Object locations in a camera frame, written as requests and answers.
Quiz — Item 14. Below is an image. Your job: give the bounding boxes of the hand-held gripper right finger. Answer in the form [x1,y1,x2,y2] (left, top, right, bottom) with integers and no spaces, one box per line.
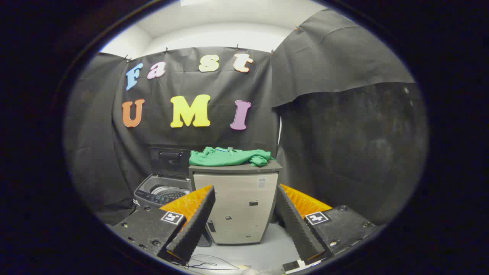
[275,183,379,263]

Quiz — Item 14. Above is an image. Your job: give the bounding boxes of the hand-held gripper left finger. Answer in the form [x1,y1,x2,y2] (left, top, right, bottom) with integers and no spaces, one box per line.
[110,185,216,265]

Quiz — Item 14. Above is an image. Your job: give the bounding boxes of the grey washing machine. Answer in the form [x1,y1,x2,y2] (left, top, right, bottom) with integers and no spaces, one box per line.
[133,174,213,247]

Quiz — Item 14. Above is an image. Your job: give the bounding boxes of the dark washing machine lid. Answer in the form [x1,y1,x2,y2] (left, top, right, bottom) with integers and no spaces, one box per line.
[150,148,192,178]

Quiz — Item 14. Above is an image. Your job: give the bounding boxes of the green polo shirt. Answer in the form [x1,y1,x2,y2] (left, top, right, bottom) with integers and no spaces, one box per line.
[189,146,276,167]

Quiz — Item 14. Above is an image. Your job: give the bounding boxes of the beige cabinet with dark top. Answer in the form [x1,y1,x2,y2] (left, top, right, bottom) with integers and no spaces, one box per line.
[188,160,284,245]

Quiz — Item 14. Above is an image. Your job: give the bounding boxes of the black backdrop cloth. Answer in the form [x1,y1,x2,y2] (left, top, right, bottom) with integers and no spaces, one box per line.
[64,8,428,226]

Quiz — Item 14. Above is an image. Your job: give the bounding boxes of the thin black cables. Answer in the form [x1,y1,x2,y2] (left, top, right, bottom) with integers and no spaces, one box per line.
[168,254,241,271]

